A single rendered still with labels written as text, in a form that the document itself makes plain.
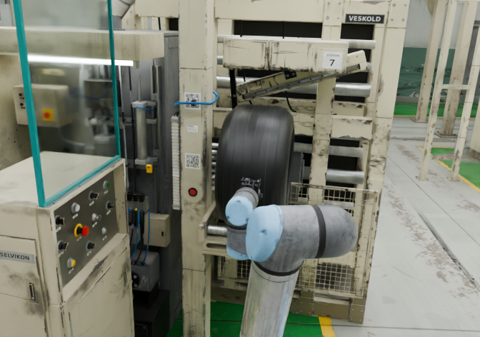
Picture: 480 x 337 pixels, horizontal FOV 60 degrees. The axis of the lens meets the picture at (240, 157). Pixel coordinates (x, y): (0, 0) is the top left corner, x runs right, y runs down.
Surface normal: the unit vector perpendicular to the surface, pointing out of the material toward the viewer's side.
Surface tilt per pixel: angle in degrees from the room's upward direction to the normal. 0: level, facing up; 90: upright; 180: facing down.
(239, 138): 49
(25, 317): 90
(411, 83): 90
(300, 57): 90
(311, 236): 71
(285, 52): 90
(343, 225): 56
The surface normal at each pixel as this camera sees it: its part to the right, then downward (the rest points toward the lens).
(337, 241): 0.44, 0.24
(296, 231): 0.16, -0.18
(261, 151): -0.14, -0.25
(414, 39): -0.02, 0.30
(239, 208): -0.18, 0.10
